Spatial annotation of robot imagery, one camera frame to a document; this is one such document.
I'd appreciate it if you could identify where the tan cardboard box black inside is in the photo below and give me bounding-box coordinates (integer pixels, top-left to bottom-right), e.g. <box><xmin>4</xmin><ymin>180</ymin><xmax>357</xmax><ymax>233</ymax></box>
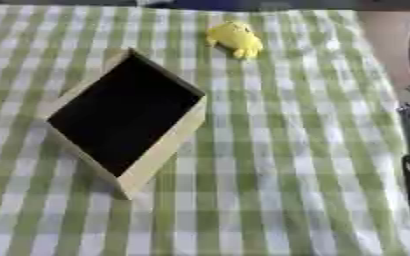
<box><xmin>37</xmin><ymin>47</ymin><xmax>209</xmax><ymax>201</ymax></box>

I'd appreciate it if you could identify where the yellow soft toy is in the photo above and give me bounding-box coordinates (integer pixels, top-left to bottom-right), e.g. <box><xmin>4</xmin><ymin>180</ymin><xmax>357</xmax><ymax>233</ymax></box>
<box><xmin>205</xmin><ymin>20</ymin><xmax>267</xmax><ymax>61</ymax></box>

